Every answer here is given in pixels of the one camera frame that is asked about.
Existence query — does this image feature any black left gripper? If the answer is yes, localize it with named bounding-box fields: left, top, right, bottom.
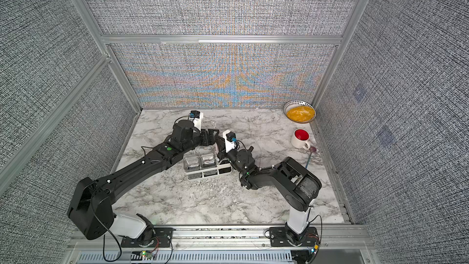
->
left=181, top=128, right=220, bottom=155

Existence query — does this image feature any cream toothbrush holder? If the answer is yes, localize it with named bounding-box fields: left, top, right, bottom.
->
left=183, top=153, right=233, bottom=181

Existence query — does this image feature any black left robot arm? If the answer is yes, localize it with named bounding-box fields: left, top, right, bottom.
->
left=67, top=120, right=220, bottom=240

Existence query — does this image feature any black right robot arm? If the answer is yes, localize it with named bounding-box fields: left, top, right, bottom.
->
left=216, top=137, right=322, bottom=246

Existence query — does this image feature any clear plastic cup right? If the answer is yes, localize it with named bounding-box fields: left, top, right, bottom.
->
left=200, top=154, right=217, bottom=169

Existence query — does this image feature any white mug red inside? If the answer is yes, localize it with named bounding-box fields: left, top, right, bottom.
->
left=291, top=129, right=311, bottom=150

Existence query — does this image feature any iridescent purple blue spoon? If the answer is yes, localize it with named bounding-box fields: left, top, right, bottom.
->
left=305, top=146, right=317, bottom=169

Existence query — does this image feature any patterned white bowl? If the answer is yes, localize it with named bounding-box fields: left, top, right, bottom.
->
left=283, top=100, right=316, bottom=123

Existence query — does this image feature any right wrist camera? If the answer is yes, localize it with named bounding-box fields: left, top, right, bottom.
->
left=222, top=130, right=237, bottom=153

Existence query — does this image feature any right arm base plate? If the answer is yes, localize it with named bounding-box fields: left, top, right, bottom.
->
left=268, top=226, right=320, bottom=248

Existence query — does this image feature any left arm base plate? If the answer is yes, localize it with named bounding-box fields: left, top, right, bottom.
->
left=121, top=227, right=174, bottom=248

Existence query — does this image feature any white vented cable duct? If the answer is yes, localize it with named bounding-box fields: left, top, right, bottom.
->
left=75, top=251, right=294, bottom=264

